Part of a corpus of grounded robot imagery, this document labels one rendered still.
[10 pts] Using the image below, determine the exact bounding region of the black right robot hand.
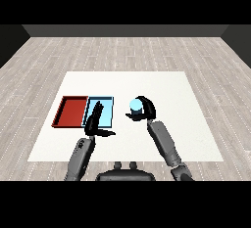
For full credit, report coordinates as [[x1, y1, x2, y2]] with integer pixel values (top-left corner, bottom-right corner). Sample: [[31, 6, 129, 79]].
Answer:
[[125, 95, 157, 122]]

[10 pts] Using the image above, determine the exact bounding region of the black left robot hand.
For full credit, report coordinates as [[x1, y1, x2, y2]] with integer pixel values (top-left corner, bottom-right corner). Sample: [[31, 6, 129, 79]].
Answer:
[[83, 101, 117, 138]]

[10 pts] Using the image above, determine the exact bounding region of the small blue can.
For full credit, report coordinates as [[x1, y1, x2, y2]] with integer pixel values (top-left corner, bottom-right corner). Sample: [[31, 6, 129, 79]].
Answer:
[[128, 98, 144, 115]]

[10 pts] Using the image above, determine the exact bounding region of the light blue shallow open box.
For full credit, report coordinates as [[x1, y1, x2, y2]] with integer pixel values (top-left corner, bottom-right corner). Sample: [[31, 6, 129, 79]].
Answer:
[[81, 95, 115, 129]]

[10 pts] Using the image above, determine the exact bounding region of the red shallow open box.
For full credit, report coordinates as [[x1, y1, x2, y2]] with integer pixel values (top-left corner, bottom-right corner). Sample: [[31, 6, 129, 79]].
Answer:
[[51, 95, 89, 129]]

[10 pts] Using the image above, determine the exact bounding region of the dark grey robot body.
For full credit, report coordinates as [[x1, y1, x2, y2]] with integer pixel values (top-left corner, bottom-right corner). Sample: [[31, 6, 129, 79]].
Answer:
[[95, 160, 156, 182]]

